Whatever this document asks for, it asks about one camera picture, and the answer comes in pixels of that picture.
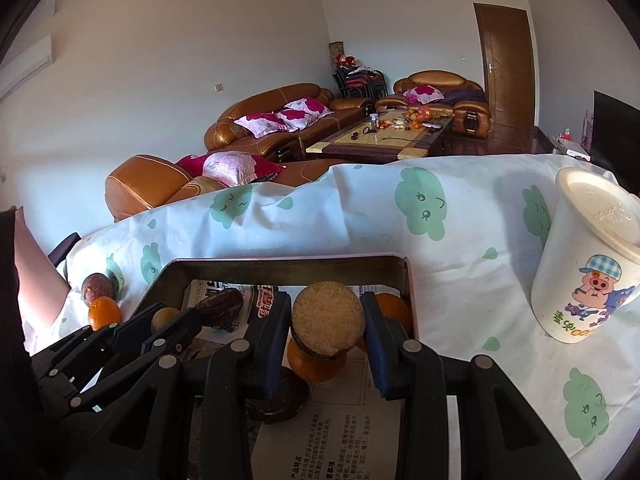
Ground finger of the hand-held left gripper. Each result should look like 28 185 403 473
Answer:
32 304 167 387
69 309 204 412

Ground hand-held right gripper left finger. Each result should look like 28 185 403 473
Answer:
75 290 293 480

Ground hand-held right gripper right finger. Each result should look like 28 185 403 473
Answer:
360 291 582 480

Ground small brownish yellow fruit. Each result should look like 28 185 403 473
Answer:
151 307 181 334

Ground orange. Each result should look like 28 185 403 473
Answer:
287 339 347 382
88 296 123 331
375 292 414 334

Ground crumb-topped layered cake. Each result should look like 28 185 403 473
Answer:
291 282 366 361
244 366 311 424

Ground pink tin box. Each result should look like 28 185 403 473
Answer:
120 254 421 480

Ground purple passion fruit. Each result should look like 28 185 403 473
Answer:
81 272 121 309

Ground newspaper sheet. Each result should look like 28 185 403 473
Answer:
187 279 282 347

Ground white printed leaflet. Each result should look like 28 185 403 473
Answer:
249 344 404 480

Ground dark chair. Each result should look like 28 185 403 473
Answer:
47 232 82 267

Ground white cloud-print tablecloth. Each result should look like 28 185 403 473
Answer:
25 152 640 480

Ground pale pink leaf-print pillow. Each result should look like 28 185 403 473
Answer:
202 152 259 188

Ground white cartoon cup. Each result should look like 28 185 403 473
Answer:
529 167 640 345

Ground wooden coffee table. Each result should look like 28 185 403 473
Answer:
304 112 456 164

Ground white magenta floral pillow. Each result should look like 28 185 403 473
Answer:
273 97 335 131
233 109 301 139

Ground long brown leather sofa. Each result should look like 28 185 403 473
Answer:
203 82 376 162

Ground small magenta floral pillow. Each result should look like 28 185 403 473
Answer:
402 84 445 106

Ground purple blanket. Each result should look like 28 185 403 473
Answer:
442 88 487 106

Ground stacked black chairs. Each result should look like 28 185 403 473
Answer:
332 65 387 100

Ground brown leather armchair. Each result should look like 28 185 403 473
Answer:
375 70 492 139

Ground white air conditioner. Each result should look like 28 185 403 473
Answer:
0 34 54 99

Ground brown wooden door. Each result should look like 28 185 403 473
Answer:
473 2 536 132

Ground black television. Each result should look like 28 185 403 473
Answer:
589 89 640 182

